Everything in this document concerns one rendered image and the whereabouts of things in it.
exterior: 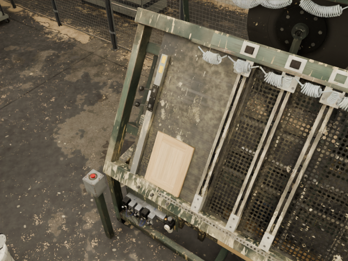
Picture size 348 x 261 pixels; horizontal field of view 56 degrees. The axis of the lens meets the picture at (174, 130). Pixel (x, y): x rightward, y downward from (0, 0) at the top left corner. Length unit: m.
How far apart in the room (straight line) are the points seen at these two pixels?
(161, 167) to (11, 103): 3.12
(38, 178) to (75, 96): 1.45
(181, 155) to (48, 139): 2.36
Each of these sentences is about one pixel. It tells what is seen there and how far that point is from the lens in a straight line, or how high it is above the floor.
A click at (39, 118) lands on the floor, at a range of 4.71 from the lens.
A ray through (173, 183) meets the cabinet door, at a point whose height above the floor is 0.96.
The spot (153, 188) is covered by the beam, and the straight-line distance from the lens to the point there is 2.51.
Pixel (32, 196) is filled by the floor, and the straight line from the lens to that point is 3.85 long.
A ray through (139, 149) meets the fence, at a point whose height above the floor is 1.09.
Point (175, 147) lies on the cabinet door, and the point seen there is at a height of 1.19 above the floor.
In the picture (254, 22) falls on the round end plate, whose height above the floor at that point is 1.81.
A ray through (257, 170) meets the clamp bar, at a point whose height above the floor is 1.33.
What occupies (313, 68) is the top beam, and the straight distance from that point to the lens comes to 1.95.
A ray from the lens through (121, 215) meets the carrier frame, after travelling 3.25.
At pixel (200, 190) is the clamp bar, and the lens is 2.30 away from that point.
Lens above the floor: 2.94
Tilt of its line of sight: 45 degrees down
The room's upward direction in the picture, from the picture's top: straight up
